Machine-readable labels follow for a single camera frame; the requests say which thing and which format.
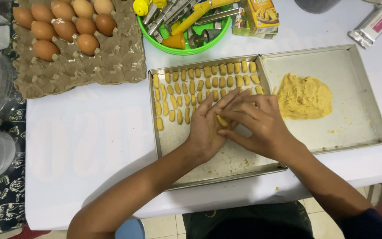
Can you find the person's left hand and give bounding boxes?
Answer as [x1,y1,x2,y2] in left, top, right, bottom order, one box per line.
[184,88,252,164]

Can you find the person's right hand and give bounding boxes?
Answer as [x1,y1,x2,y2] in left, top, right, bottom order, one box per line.
[215,94,298,164]

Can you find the metal baking tray with rolls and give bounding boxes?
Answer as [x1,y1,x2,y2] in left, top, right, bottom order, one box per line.
[148,54,288,192]

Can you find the rows of shaped dough pieces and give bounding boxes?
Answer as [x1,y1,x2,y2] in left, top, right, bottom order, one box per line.
[153,61,264,131]

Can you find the yellow dough lump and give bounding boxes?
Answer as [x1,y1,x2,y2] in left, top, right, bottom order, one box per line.
[276,73,333,121]

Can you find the green plastic bowl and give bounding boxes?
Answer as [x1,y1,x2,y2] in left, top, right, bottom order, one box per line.
[137,10,232,56]

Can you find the metal baking tray with lump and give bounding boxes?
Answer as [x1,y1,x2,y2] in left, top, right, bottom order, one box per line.
[260,44,382,155]

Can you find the person's dark green clothing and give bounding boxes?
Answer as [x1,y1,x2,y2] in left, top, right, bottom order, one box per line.
[182,200,315,239]

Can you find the orange plastic cone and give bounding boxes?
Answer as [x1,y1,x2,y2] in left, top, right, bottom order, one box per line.
[162,32,186,50]

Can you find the green packet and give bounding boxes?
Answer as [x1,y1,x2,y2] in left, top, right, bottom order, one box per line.
[232,10,279,40]

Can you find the yellow cardboard box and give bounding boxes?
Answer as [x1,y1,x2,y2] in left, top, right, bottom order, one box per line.
[242,0,281,35]

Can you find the grey cardboard egg tray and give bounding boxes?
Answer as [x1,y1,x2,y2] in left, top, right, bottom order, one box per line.
[12,0,147,100]

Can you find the blue plastic stool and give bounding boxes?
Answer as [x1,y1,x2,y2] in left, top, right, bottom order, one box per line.
[115,219,145,239]

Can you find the bundle of metal tongs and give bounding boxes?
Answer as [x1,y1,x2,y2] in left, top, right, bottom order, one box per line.
[143,0,201,36]

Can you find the dark grey container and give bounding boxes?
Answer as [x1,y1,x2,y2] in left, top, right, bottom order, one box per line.
[294,0,343,14]

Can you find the yellow round cap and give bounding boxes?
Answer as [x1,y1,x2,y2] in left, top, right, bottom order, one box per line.
[133,0,150,16]

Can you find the person's dark blue sleeve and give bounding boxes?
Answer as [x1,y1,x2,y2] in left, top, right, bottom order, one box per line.
[340,208,382,239]

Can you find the silver packet with pink label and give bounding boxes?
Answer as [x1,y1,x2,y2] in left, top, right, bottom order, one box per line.
[348,3,382,50]

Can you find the group of brown eggs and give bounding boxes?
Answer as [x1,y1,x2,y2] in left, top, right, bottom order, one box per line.
[13,0,117,62]

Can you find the dark patterned cloth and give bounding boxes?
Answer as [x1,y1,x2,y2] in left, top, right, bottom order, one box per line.
[0,0,28,239]

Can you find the yellow handled kitchen tool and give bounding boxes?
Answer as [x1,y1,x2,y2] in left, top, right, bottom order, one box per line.
[171,0,241,36]

